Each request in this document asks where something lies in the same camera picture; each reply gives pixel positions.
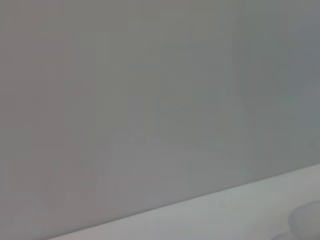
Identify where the clear plastic measuring cup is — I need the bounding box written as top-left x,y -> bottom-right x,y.
271,199 -> 320,240

